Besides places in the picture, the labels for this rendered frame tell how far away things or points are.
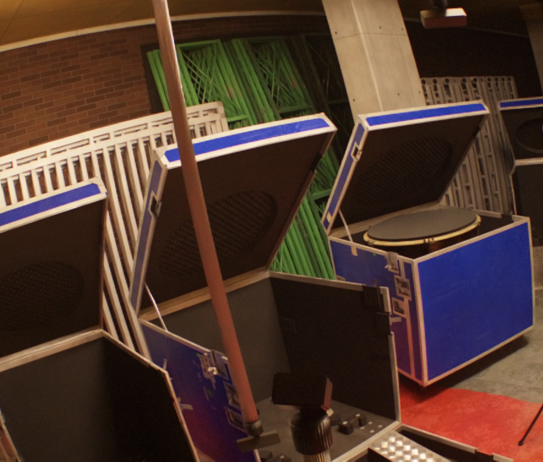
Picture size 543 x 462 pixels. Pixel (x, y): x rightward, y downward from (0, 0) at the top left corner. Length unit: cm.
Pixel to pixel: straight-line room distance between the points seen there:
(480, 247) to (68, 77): 382
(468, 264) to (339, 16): 231
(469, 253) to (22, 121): 380
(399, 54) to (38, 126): 324
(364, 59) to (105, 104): 241
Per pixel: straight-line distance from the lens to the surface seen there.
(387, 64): 461
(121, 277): 403
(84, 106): 526
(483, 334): 358
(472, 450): 277
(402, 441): 291
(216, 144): 238
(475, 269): 340
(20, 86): 512
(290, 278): 331
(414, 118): 340
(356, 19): 450
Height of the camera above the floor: 178
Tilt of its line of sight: 11 degrees down
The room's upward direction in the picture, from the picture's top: 12 degrees counter-clockwise
